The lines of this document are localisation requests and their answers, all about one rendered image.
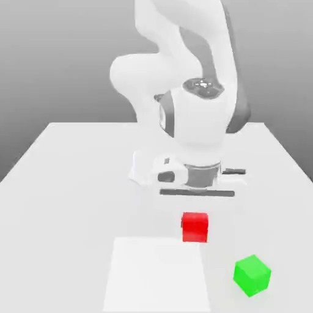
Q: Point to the small green cube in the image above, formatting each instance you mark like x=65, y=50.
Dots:
x=251, y=275

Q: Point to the small red cube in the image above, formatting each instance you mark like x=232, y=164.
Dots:
x=195, y=227

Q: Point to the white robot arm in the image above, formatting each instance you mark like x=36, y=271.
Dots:
x=195, y=117

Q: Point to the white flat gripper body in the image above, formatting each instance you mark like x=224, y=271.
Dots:
x=197, y=193

